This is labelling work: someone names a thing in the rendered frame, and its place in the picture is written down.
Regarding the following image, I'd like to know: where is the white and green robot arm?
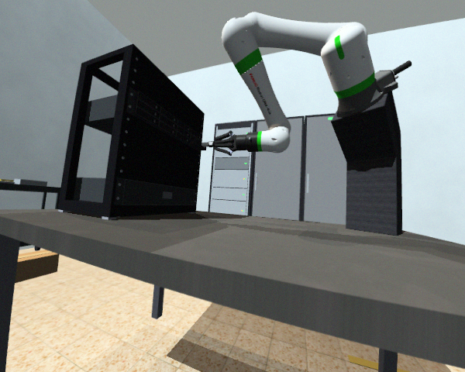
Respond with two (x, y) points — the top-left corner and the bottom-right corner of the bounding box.
(222, 12), (412, 153)

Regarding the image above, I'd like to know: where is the black server rack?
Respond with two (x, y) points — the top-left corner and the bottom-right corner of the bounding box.
(58, 44), (206, 220)

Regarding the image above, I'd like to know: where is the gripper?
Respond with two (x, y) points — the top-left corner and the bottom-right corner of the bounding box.
(201, 131), (247, 156)

